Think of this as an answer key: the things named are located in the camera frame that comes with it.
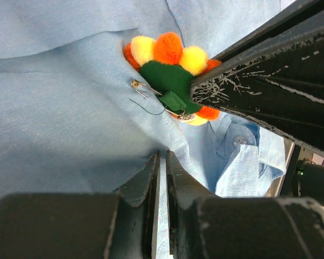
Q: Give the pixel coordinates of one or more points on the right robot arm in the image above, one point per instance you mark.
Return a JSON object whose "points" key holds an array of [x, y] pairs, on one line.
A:
{"points": [[303, 177]]}

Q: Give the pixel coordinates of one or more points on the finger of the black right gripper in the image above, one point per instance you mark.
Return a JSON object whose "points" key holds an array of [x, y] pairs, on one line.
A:
{"points": [[277, 84], [294, 14]]}

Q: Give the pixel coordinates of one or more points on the light blue button shirt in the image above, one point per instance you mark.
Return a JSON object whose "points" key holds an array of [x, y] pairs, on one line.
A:
{"points": [[70, 121]]}

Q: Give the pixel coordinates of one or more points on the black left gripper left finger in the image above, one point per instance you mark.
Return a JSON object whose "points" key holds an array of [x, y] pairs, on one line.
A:
{"points": [[120, 224]]}

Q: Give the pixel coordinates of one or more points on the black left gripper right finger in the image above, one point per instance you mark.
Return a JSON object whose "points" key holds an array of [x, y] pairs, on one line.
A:
{"points": [[203, 225]]}

